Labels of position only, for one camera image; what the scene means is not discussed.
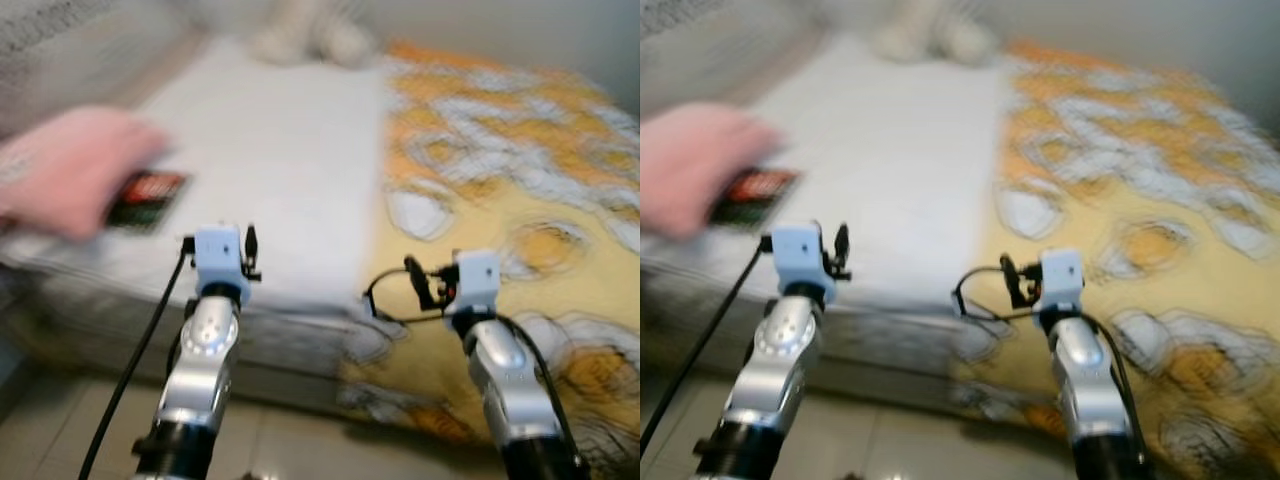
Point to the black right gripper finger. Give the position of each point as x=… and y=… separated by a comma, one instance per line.
x=417, y=282
x=1013, y=280

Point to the pink pillow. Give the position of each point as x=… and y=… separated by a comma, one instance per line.
x=70, y=165
x=700, y=160

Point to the grey bed base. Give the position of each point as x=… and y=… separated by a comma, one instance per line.
x=900, y=340
x=290, y=340

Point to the flower-cover book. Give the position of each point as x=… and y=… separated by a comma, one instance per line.
x=756, y=195
x=148, y=198

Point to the white mattress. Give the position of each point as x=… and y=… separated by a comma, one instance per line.
x=280, y=150
x=900, y=150

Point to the yellow egg-print duvet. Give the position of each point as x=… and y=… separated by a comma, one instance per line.
x=560, y=190
x=1180, y=200

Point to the cream plush toy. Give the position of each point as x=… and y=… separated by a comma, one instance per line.
x=348, y=42
x=970, y=40
x=285, y=35
x=910, y=32

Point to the beige padded headboard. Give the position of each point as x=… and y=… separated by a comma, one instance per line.
x=700, y=50
x=80, y=70

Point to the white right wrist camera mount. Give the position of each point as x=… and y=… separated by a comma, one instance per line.
x=1062, y=275
x=478, y=280

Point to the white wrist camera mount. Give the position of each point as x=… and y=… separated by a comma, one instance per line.
x=1062, y=275
x=478, y=280
x=218, y=255
x=797, y=255

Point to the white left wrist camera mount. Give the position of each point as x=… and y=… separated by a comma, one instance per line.
x=797, y=255
x=218, y=255

